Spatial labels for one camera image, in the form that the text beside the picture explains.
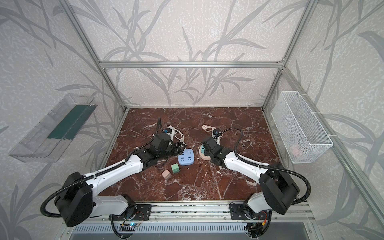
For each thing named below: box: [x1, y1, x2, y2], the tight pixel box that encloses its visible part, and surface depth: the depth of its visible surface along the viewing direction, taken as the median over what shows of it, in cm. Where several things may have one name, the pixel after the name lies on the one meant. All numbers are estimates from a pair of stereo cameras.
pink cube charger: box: [161, 169, 172, 181], surface depth 86 cm
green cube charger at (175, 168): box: [171, 163, 180, 174], surface depth 88 cm
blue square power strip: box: [178, 148, 194, 166], surface depth 91 cm
